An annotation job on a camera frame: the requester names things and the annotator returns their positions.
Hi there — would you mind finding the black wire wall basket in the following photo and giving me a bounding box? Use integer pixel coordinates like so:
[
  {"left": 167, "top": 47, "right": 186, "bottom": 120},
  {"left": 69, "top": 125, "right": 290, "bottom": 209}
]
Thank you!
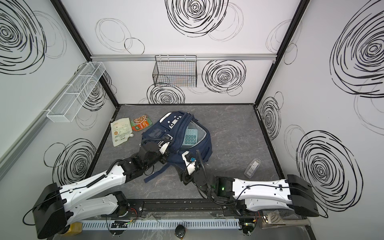
[{"left": 152, "top": 55, "right": 198, "bottom": 88}]

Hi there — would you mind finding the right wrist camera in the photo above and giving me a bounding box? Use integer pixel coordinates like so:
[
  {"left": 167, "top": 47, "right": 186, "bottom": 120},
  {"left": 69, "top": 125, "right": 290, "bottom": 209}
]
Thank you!
[{"left": 182, "top": 151, "right": 197, "bottom": 176}]

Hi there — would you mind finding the yellow black cylinder object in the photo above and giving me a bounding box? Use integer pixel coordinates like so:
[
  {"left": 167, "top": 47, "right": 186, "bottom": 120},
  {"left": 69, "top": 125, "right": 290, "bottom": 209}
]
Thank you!
[{"left": 61, "top": 222, "right": 83, "bottom": 237}]

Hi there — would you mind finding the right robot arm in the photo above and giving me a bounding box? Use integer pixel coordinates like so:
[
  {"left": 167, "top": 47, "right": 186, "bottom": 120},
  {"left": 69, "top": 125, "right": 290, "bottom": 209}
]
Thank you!
[{"left": 179, "top": 168, "right": 320, "bottom": 217}]

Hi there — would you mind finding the navy blue student backpack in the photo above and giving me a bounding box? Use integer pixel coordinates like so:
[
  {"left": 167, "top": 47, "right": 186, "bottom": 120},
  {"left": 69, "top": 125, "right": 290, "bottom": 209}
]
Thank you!
[{"left": 141, "top": 111, "right": 213, "bottom": 178}]

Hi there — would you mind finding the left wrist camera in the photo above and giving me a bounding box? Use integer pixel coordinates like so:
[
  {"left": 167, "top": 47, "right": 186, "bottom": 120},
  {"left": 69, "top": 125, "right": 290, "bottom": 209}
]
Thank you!
[{"left": 160, "top": 142, "right": 170, "bottom": 155}]

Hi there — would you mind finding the white slotted cable duct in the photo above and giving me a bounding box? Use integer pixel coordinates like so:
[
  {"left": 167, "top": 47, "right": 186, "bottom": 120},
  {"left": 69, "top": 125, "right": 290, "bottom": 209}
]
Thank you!
[{"left": 81, "top": 219, "right": 241, "bottom": 231}]

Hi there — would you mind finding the teal calculator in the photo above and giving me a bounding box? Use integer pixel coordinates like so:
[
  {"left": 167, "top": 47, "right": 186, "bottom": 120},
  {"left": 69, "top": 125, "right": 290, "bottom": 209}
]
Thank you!
[{"left": 183, "top": 128, "right": 198, "bottom": 146}]

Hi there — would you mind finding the black round knob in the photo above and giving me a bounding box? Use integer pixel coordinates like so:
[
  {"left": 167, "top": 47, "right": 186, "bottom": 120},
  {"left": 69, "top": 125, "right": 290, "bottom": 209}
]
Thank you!
[{"left": 175, "top": 225, "right": 187, "bottom": 240}]

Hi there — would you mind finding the white wire wall shelf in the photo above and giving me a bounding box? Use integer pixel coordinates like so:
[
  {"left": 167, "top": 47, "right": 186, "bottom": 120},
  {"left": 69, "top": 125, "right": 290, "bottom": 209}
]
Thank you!
[{"left": 47, "top": 62, "right": 107, "bottom": 123}]

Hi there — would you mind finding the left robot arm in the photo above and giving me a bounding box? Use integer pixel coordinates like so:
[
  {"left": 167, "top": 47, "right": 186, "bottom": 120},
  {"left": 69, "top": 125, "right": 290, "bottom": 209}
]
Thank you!
[{"left": 32, "top": 139, "right": 169, "bottom": 240}]

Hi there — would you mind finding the white cream food pouch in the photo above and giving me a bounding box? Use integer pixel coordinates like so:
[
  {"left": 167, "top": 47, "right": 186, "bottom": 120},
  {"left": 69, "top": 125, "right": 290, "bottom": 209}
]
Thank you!
[{"left": 110, "top": 118, "right": 134, "bottom": 147}]

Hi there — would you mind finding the orange green snack packet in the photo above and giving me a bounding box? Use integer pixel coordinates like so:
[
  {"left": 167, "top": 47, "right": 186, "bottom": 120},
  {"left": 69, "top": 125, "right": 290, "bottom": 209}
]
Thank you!
[{"left": 131, "top": 115, "right": 153, "bottom": 132}]

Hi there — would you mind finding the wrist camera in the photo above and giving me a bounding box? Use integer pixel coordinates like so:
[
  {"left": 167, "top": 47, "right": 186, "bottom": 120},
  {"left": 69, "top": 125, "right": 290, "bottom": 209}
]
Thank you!
[
  {"left": 182, "top": 151, "right": 197, "bottom": 176},
  {"left": 160, "top": 142, "right": 170, "bottom": 155}
]

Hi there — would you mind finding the black corrugated cable hose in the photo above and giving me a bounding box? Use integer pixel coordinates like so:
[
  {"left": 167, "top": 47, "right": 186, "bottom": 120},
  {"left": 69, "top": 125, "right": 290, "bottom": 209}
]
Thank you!
[{"left": 195, "top": 149, "right": 212, "bottom": 184}]

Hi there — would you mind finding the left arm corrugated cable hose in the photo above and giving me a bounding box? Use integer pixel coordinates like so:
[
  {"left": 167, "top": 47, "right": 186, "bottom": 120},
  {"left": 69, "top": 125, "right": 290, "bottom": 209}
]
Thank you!
[{"left": 140, "top": 134, "right": 174, "bottom": 148}]

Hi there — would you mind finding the clear plastic pencil case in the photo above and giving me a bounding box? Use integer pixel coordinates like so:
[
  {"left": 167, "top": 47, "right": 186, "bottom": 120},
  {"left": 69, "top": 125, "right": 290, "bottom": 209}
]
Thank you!
[{"left": 244, "top": 159, "right": 261, "bottom": 179}]

